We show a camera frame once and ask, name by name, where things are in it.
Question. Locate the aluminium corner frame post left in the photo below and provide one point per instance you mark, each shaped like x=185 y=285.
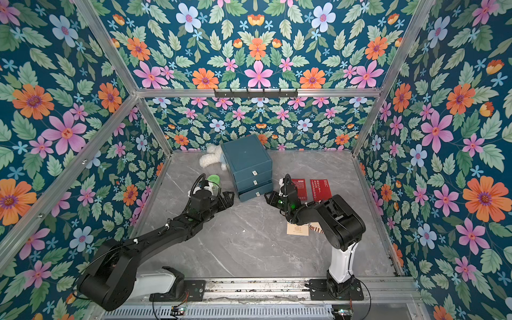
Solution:
x=103 y=38

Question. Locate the cream postcard orange print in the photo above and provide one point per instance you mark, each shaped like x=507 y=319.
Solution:
x=298 y=230

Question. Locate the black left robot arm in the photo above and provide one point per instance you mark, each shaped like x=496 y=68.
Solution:
x=113 y=277

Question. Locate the aluminium corner frame post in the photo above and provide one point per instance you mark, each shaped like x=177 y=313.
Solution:
x=103 y=38
x=418 y=19

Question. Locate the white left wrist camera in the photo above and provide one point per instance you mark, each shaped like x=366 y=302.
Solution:
x=209 y=185

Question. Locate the green lidded air freshener can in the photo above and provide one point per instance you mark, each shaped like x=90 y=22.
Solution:
x=214 y=180

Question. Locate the teal drawer cabinet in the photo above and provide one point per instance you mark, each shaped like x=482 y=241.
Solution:
x=250 y=167

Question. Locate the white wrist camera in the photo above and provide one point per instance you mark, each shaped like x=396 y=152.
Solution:
x=209 y=185
x=282 y=186

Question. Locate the metal hook rail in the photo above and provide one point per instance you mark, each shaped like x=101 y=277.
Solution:
x=256 y=93

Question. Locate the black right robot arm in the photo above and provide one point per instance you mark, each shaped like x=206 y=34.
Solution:
x=341 y=225

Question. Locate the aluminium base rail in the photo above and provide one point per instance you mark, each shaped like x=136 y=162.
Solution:
x=270 y=298

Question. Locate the aluminium corner frame post right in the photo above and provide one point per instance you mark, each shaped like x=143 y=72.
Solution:
x=418 y=19

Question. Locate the white plush toy blue hoodie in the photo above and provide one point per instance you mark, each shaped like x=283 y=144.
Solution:
x=214 y=154

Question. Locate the aluminium horizontal frame bar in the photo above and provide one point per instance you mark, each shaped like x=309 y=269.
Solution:
x=190 y=93

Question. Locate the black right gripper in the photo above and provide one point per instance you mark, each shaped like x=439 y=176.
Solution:
x=278 y=200

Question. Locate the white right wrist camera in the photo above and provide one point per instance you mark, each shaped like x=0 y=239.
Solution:
x=282 y=186

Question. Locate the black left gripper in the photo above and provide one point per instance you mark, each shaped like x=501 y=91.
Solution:
x=228 y=202

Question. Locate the cream postcard red text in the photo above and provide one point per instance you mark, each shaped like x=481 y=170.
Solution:
x=316 y=227

